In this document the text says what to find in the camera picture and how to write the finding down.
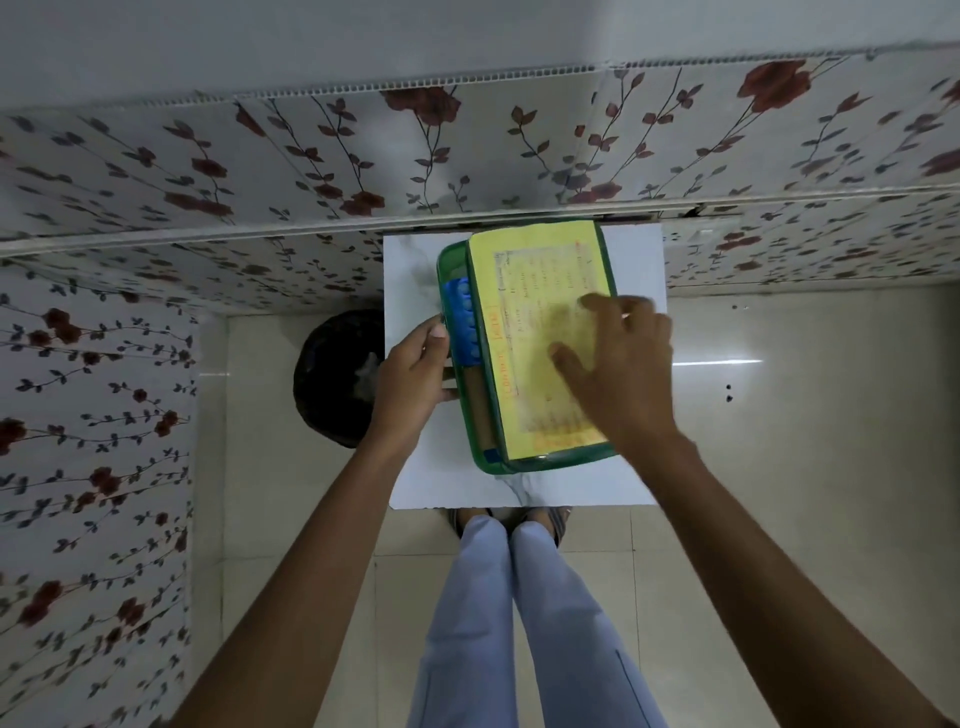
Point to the person's left sandal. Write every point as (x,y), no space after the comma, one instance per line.
(456,523)

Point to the blue tablet blister pack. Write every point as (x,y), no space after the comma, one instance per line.
(461,322)

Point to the person's right forearm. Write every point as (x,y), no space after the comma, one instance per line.
(787,585)

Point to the person's sandal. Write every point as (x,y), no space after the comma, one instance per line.
(456,523)
(559,520)

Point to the green plastic tray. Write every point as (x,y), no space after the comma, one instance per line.
(450,266)

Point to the person's left forearm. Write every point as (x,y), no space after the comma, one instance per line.
(300,592)

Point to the white skirting outlet plate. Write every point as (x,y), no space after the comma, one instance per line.
(701,234)

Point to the light blue trousers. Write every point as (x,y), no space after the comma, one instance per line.
(562,637)

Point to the person's right hand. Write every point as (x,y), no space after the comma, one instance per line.
(634,375)

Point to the black trash bin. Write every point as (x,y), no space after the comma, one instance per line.
(330,382)

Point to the person's left hand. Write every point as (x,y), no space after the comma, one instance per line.
(409,382)

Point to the person's right sandal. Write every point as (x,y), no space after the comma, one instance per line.
(559,520)

